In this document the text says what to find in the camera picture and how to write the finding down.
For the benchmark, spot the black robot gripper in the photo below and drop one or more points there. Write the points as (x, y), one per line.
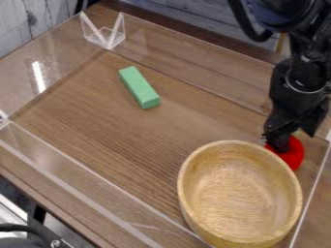
(284, 123)

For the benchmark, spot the red toy strawberry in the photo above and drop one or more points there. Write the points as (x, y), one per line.
(294, 156)

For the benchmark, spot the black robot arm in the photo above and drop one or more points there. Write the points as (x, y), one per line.
(301, 78)

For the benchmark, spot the round wooden bowl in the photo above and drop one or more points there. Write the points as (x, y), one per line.
(241, 196)

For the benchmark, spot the green rectangular block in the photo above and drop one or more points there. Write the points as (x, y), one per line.
(139, 87)

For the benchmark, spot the gold metal chair frame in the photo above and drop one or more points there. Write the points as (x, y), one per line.
(284, 44)

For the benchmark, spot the clear acrylic tray enclosure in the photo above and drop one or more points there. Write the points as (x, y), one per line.
(95, 158)

